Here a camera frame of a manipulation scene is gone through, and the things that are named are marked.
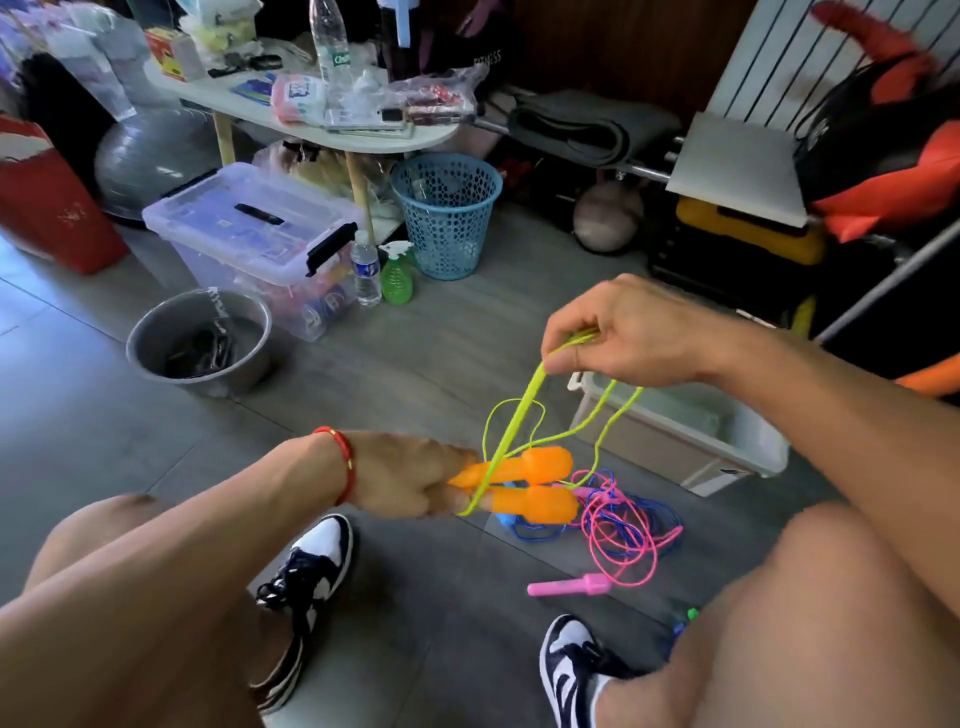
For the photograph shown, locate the person's right hand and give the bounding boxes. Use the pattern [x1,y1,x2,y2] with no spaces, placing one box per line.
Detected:
[541,273,737,390]

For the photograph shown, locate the person's left hand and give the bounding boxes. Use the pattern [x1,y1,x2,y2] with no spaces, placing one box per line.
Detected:
[337,432,482,521]

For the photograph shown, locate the white plastic bin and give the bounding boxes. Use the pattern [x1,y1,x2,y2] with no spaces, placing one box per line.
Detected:
[567,370,792,498]

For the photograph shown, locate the yellow rope orange handles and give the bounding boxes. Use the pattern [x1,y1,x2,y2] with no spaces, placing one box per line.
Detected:
[447,330,644,527]

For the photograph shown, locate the pink jump rope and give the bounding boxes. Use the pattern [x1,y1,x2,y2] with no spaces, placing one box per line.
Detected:
[526,472,686,599]

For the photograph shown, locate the person's right forearm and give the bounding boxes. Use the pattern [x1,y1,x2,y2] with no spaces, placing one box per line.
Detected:
[697,322,960,617]

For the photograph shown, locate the person's left forearm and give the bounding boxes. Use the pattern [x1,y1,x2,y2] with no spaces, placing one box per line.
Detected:
[0,435,350,728]

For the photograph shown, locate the person's left leg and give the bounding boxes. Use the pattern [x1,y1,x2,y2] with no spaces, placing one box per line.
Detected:
[22,495,302,728]

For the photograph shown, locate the person's leg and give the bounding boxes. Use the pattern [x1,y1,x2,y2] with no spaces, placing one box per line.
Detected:
[22,495,302,728]
[592,502,960,728]

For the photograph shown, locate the person's right leg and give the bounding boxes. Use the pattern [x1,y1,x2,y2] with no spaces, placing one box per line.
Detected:
[592,502,960,728]

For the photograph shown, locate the brown ball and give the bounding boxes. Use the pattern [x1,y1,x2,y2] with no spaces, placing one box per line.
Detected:
[571,180,647,255]

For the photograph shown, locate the black white left shoe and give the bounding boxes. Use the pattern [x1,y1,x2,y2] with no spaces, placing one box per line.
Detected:
[249,511,357,716]

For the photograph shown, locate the black white shoe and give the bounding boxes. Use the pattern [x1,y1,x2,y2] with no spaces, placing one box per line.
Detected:
[249,511,357,716]
[538,613,639,728]

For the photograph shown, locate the yellow black case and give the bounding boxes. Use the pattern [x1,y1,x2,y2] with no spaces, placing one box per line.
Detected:
[673,195,830,267]

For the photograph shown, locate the grey flat board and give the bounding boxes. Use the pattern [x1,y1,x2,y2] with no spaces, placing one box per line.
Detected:
[666,112,819,230]

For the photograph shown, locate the green spray bottle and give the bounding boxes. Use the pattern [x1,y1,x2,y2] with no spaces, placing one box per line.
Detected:
[379,240,420,308]

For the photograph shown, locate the small plastic water bottle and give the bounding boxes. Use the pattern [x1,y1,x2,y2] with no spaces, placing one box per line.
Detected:
[349,229,384,309]

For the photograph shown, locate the grey folded mat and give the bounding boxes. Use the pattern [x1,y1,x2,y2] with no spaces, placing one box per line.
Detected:
[502,87,684,170]

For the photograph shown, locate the blue mesh plastic basket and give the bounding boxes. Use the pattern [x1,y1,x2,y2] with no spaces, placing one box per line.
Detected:
[388,153,506,282]

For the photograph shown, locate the white metal pole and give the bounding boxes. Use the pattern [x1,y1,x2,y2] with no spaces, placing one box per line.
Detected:
[810,217,960,344]

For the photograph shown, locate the black white right shoe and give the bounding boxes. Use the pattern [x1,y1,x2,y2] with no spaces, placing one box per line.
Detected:
[538,613,639,728]

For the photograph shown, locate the grey metal basin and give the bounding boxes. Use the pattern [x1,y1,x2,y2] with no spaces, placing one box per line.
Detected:
[126,286,276,399]

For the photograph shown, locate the multicoloured hula hoop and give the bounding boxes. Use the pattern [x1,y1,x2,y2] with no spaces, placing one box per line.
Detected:
[894,352,960,398]

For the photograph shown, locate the black red inflatable toy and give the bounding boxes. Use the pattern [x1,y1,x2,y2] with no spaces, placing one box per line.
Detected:
[795,0,960,245]

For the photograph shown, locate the clear bin with black latches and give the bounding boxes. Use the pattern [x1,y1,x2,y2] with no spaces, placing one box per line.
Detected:
[142,162,360,341]

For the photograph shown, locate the white radiator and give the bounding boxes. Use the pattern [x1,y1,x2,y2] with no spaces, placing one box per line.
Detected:
[705,0,887,129]

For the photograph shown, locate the clear plastic bag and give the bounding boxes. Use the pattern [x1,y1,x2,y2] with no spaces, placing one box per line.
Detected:
[382,63,489,126]

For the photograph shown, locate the pink white packet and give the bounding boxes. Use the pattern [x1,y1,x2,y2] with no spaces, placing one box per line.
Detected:
[271,75,332,129]

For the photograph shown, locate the grey exercise ball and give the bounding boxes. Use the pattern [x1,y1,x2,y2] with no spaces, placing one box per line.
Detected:
[94,108,224,227]

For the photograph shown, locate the white blue tumbler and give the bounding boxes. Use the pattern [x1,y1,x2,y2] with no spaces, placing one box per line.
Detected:
[375,0,422,50]

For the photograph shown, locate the white round table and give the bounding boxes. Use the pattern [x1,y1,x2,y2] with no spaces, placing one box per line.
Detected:
[147,57,464,242]

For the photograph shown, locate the large plastic water bottle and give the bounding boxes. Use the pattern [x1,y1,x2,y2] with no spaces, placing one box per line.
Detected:
[309,0,354,89]

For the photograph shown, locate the red bag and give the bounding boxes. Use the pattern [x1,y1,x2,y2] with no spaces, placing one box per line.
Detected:
[0,117,131,276]

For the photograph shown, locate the white green pack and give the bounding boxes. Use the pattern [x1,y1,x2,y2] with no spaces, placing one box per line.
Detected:
[177,0,264,54]

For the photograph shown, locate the white plastic bag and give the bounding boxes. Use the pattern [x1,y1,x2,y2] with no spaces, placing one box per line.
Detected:
[30,7,144,122]

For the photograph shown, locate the red string bracelet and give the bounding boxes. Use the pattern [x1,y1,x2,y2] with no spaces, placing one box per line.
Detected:
[313,426,359,507]

